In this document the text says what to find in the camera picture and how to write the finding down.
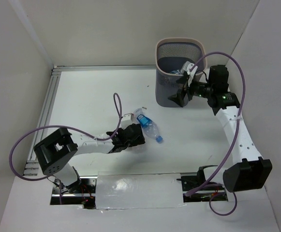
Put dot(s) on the left aluminium rail frame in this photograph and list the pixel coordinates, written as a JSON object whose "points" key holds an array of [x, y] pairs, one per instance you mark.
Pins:
{"points": [[32, 166]]}

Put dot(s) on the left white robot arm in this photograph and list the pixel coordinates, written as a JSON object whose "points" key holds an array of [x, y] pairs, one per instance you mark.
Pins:
{"points": [[56, 150]]}

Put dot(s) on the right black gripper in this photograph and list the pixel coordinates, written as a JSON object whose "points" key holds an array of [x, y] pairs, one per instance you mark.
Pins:
{"points": [[179, 97]]}

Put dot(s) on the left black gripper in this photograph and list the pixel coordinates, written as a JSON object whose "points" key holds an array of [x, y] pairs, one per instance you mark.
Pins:
{"points": [[132, 135]]}

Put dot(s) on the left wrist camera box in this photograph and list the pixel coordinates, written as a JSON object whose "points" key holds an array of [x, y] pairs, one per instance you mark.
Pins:
{"points": [[126, 120]]}

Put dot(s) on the wide clear labelled bottle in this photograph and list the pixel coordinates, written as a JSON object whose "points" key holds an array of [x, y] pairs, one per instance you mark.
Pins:
{"points": [[176, 72]]}

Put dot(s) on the front base mounting rail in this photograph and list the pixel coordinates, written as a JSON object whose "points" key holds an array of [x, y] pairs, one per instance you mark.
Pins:
{"points": [[85, 195]]}

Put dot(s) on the back aluminium rail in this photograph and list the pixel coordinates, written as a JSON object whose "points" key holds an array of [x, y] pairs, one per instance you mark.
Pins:
{"points": [[108, 68]]}

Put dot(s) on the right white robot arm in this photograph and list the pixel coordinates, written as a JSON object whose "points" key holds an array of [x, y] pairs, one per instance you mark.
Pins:
{"points": [[250, 170]]}

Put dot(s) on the crushed blue cap bottle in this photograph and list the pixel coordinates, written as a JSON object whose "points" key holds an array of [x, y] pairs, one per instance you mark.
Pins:
{"points": [[148, 126]]}

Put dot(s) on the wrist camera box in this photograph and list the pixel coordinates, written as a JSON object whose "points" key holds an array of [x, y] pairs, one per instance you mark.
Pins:
{"points": [[191, 69], [126, 120]]}

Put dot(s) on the red label water bottle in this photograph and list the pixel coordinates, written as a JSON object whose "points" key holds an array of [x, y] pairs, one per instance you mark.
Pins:
{"points": [[139, 149]]}

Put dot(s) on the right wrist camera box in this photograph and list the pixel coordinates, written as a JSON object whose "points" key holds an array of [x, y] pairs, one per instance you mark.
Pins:
{"points": [[191, 69]]}

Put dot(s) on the grey mesh waste bin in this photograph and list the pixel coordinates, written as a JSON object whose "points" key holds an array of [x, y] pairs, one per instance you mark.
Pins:
{"points": [[170, 56]]}

